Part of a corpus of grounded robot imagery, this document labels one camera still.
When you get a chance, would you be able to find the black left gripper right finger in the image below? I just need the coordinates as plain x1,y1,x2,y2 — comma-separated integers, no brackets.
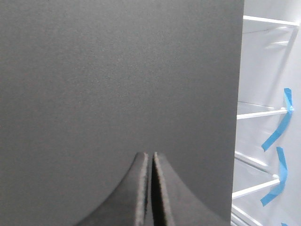
151,152,230,226

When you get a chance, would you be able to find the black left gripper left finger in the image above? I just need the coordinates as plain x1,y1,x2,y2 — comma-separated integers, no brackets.
76,153,149,226

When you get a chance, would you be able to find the grey fridge door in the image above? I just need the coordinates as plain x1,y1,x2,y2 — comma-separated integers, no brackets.
0,0,244,226

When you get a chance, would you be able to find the bottom white fridge shelf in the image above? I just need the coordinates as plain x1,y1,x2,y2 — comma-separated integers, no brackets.
230,204,263,226

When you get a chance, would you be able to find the white fridge shelf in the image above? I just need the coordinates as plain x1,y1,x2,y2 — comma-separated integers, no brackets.
230,204,263,226
232,151,280,200
242,15,300,34
237,101,287,120

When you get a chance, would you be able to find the top white fridge shelf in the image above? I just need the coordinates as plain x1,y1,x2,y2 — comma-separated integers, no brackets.
242,15,300,34

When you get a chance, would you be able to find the lower blue tape strip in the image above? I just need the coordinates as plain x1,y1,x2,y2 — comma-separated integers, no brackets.
260,146,288,207

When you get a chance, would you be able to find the blue tape strip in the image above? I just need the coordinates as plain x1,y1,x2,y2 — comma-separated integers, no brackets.
261,88,294,151
260,146,288,207

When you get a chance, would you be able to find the upper blue tape strip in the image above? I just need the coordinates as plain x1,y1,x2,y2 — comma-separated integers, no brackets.
261,88,294,151

